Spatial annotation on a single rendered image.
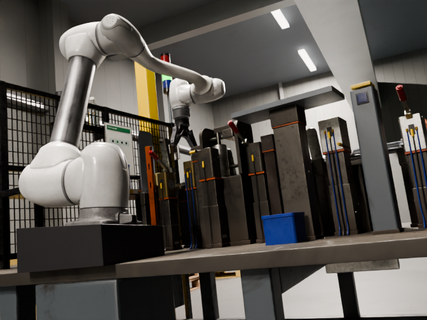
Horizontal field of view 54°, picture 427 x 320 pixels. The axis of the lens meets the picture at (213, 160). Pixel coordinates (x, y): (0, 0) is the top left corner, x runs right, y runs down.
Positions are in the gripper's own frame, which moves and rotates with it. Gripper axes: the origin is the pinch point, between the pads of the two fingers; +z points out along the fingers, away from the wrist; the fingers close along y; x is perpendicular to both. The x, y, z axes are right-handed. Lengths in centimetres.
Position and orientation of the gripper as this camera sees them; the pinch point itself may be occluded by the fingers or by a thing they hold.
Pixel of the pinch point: (185, 158)
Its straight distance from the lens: 210.9
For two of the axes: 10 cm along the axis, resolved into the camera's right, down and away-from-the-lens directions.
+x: -8.3, 1.8, 5.3
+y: 5.5, 0.9, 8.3
